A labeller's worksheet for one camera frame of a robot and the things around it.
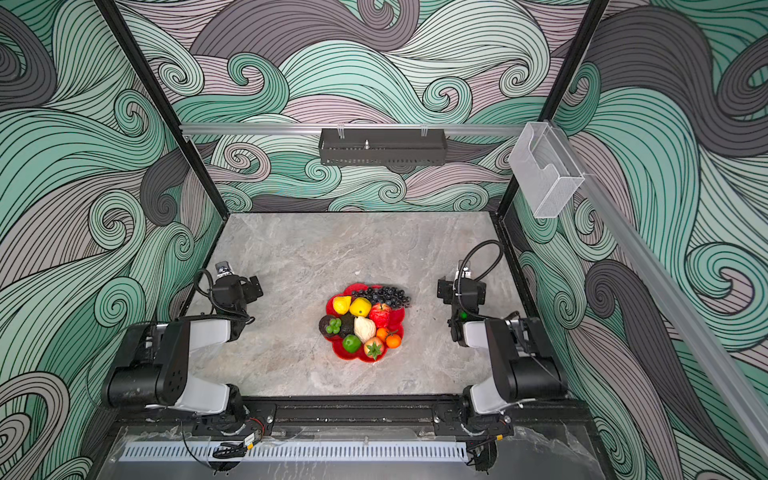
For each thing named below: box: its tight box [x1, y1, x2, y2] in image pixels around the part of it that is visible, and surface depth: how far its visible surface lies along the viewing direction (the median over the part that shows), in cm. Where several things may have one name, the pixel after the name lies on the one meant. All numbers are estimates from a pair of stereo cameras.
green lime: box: [342, 334, 361, 354], surface depth 82 cm
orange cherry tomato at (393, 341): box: [386, 334, 402, 349], surface depth 81 cm
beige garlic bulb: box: [353, 316, 376, 344], surface depth 85 cm
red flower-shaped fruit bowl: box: [319, 283, 406, 362], surface depth 86 cm
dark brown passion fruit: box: [319, 315, 343, 338], surface depth 83 cm
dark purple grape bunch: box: [352, 286, 412, 308], surface depth 89 cm
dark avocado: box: [340, 311, 355, 338], surface depth 86 cm
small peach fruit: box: [364, 336, 385, 359], surface depth 80 cm
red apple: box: [370, 302, 391, 328], surface depth 87 cm
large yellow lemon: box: [349, 297, 372, 318], surface depth 89 cm
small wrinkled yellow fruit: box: [333, 295, 352, 315], surface depth 90 cm
